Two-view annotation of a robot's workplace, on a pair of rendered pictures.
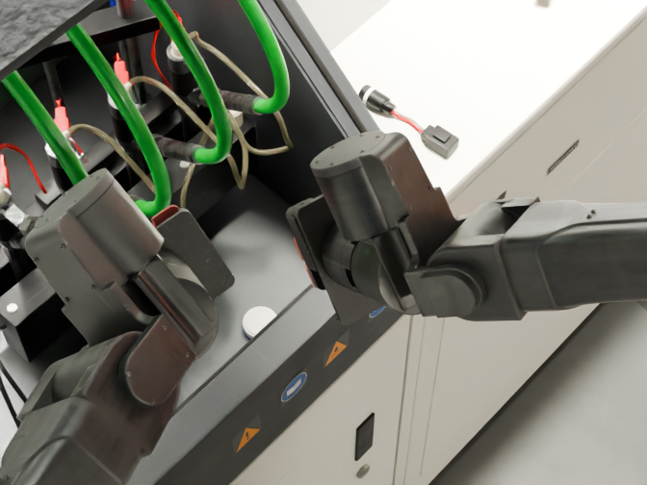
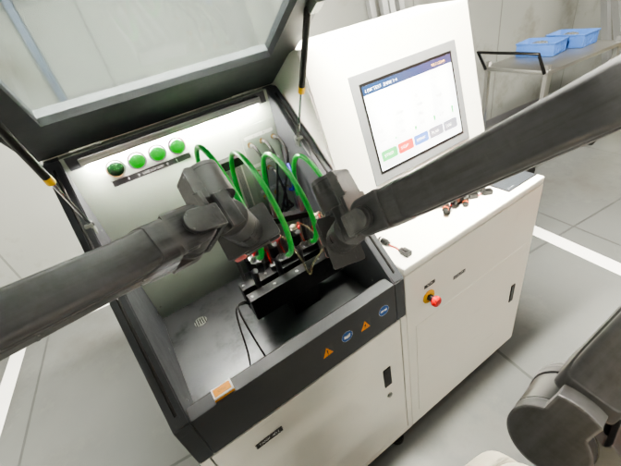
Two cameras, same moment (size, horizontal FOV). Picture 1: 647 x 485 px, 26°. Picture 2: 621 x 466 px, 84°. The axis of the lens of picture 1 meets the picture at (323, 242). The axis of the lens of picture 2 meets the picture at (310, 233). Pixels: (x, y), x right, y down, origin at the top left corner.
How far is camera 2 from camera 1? 0.56 m
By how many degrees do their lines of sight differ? 28
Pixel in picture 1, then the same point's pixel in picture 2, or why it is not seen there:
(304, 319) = (349, 307)
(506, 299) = (381, 217)
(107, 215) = (206, 170)
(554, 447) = (474, 409)
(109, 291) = (197, 193)
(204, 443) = (306, 347)
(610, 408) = (497, 397)
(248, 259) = (341, 298)
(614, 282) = (428, 192)
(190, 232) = (262, 211)
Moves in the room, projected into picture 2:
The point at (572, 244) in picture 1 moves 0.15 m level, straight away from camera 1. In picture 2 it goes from (407, 178) to (441, 133)
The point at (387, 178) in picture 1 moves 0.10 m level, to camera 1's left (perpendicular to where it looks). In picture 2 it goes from (335, 179) to (278, 183)
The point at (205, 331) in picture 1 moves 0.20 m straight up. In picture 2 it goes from (240, 221) to (185, 71)
